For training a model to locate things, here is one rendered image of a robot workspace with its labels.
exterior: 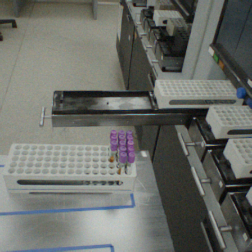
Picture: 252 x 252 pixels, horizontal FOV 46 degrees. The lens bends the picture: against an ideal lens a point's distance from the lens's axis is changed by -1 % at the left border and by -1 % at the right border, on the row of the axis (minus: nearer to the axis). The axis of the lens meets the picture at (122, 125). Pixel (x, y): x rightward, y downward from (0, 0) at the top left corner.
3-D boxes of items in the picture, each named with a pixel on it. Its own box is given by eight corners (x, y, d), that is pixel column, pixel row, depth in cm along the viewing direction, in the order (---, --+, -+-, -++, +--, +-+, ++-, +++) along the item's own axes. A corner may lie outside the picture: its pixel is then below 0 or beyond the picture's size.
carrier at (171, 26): (175, 38, 142) (178, 26, 138) (171, 38, 142) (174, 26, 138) (169, 28, 151) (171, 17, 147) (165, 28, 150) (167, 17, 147)
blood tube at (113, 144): (111, 179, 73) (116, 145, 66) (105, 176, 73) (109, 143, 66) (114, 175, 74) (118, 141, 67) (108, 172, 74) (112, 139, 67)
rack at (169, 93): (229, 94, 111) (234, 80, 107) (240, 110, 103) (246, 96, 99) (152, 94, 107) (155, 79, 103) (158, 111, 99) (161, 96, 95)
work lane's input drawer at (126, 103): (230, 106, 117) (238, 86, 112) (245, 129, 107) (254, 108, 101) (42, 107, 107) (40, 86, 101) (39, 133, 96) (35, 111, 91)
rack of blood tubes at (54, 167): (130, 162, 78) (133, 145, 74) (134, 193, 71) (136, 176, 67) (15, 161, 75) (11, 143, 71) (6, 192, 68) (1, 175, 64)
